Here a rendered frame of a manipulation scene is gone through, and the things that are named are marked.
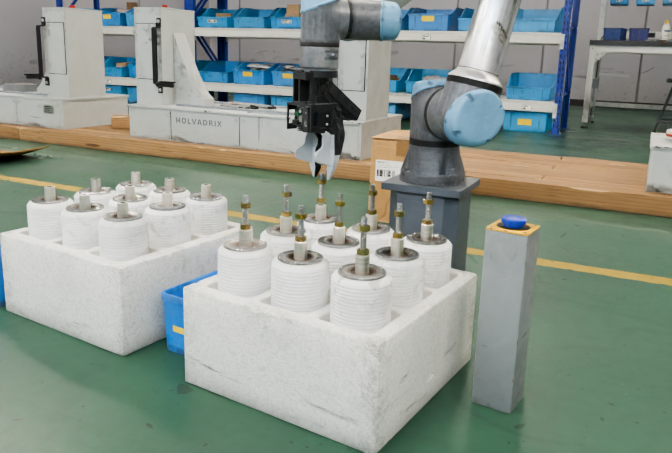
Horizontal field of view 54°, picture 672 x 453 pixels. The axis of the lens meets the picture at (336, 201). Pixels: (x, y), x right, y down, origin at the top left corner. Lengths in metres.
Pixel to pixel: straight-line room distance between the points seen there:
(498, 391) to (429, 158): 0.55
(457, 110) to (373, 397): 0.60
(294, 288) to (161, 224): 0.45
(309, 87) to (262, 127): 2.13
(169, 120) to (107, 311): 2.47
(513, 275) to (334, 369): 0.32
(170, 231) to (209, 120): 2.19
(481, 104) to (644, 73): 7.91
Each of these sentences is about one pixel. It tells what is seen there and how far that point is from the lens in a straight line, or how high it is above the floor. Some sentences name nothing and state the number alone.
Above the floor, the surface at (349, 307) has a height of 0.21.
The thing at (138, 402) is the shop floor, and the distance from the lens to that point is 1.20.
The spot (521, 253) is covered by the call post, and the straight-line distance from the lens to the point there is 1.08.
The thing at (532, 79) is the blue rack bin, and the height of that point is 0.41.
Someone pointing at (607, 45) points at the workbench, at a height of 0.72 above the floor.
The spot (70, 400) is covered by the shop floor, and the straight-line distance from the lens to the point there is 1.23.
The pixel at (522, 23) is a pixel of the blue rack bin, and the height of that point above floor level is 0.86.
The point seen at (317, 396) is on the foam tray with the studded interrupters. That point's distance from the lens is 1.05.
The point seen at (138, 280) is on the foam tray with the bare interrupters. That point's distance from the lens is 1.33.
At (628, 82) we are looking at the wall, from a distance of 9.21.
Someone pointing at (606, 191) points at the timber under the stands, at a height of 0.08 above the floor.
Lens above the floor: 0.58
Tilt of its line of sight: 13 degrees down
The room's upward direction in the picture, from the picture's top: 2 degrees clockwise
